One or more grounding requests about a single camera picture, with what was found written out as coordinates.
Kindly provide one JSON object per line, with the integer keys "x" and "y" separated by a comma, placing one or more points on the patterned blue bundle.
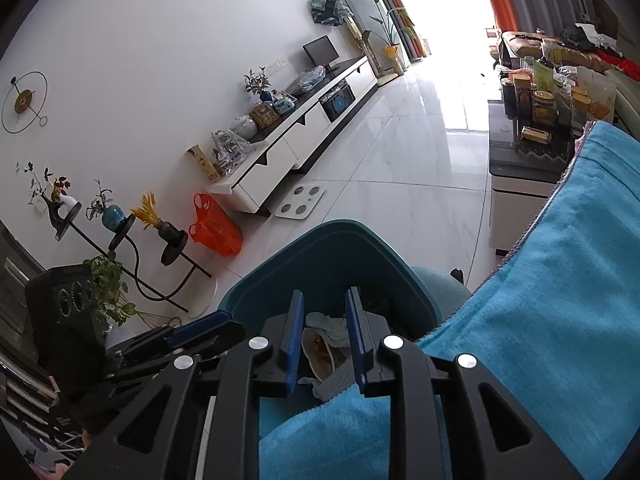
{"x": 327, "y": 7}

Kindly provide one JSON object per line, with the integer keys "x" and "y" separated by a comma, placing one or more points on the white black TV cabinet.
{"x": 295, "y": 140}

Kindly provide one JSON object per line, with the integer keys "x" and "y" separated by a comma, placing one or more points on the blue fleece blanket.
{"x": 550, "y": 285}

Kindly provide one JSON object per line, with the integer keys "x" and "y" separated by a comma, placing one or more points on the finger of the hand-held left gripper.
{"x": 230, "y": 335}
{"x": 205, "y": 327}

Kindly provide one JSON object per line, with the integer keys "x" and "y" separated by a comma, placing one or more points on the white grey coffee table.
{"x": 520, "y": 195}

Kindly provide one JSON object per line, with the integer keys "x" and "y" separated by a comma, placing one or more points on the plant in teal vase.
{"x": 112, "y": 216}

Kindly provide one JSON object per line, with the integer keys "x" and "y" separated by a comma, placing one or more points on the clear plastic bag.
{"x": 310, "y": 79}

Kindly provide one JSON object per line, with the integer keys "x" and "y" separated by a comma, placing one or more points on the yellow gift box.
{"x": 205, "y": 162}

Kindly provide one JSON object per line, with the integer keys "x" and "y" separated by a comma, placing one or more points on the tall green leafy plant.
{"x": 377, "y": 5}

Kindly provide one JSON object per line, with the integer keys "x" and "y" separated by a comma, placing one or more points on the group of jars and boxes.
{"x": 545, "y": 100}

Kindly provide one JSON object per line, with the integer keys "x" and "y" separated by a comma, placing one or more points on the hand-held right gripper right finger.
{"x": 355, "y": 335}

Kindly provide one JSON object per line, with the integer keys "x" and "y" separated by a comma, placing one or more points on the green pothos plant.
{"x": 107, "y": 280}

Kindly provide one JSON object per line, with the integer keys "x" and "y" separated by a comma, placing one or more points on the teal stool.
{"x": 445, "y": 295}

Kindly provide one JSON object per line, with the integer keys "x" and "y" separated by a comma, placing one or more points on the blue white box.
{"x": 284, "y": 102}

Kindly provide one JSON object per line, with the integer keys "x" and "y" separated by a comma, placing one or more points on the small plant blue vase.
{"x": 257, "y": 82}

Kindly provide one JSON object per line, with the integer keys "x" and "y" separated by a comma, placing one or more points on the grey white tissue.
{"x": 332, "y": 385}

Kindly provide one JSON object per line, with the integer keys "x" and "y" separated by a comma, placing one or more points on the orange plastic bag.
{"x": 217, "y": 232}

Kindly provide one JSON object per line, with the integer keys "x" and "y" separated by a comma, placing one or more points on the red leaf plant white vase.
{"x": 60, "y": 192}

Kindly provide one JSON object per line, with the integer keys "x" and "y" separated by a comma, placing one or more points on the gold patterned box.
{"x": 265, "y": 116}

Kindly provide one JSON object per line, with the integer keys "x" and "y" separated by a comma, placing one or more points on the white ceramic jar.
{"x": 245, "y": 126}

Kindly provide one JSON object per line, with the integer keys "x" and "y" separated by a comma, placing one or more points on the teal trash bin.
{"x": 325, "y": 250}

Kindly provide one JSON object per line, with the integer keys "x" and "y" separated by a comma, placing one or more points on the grey cabinet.
{"x": 15, "y": 280}

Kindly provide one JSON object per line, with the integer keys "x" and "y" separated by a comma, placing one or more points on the clear boxed ship model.
{"x": 231, "y": 150}

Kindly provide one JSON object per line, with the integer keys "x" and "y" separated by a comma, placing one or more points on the white body scale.
{"x": 300, "y": 202}

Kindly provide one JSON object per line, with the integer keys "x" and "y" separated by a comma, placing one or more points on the yellow wheat in dark vase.
{"x": 170, "y": 232}

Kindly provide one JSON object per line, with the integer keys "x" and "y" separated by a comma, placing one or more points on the black monitor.
{"x": 320, "y": 50}

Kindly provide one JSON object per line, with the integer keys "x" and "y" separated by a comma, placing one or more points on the person's left forearm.
{"x": 55, "y": 472}

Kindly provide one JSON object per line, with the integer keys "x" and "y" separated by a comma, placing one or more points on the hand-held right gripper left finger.
{"x": 295, "y": 340}

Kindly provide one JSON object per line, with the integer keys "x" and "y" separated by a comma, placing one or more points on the black metal plant stand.
{"x": 172, "y": 252}

